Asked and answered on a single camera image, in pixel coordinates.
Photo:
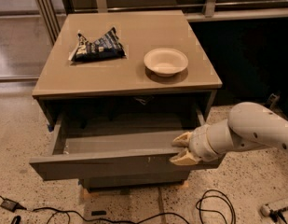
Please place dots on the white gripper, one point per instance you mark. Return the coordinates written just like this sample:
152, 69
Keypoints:
199, 144

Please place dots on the grey top drawer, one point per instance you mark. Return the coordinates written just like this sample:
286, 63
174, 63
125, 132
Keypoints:
91, 143

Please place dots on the grey drawer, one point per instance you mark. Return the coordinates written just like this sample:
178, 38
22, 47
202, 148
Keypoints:
91, 143
133, 180

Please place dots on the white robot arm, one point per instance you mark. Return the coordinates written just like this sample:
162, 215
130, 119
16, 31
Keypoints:
248, 126

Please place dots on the grey bottom drawer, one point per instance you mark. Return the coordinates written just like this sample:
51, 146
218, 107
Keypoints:
133, 180

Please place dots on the grey drawer cabinet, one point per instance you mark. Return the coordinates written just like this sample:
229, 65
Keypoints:
125, 83

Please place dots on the white paper bowl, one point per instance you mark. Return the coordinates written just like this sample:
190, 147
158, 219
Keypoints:
165, 62

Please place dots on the white power strip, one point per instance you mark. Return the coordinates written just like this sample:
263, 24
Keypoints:
279, 205

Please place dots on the small black floor object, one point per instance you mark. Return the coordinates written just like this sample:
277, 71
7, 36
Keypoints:
98, 213

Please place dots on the dark blue chip bag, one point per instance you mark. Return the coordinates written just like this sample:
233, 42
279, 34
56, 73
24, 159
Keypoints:
104, 48

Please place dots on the black power adapter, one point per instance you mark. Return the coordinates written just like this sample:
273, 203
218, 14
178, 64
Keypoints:
11, 205

